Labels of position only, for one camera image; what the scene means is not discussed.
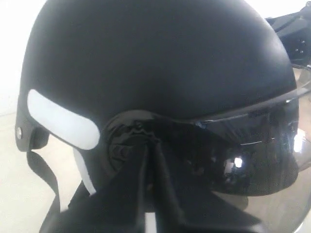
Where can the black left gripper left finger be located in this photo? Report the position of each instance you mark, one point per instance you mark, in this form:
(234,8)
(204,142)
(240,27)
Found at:
(117,207)

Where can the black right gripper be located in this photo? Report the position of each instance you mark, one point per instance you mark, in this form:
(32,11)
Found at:
(294,31)

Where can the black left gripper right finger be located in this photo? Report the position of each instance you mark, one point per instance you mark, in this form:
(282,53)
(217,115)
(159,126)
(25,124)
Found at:
(183,204)

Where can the black helmet with tinted visor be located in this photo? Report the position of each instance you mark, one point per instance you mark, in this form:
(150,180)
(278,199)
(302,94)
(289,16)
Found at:
(210,79)

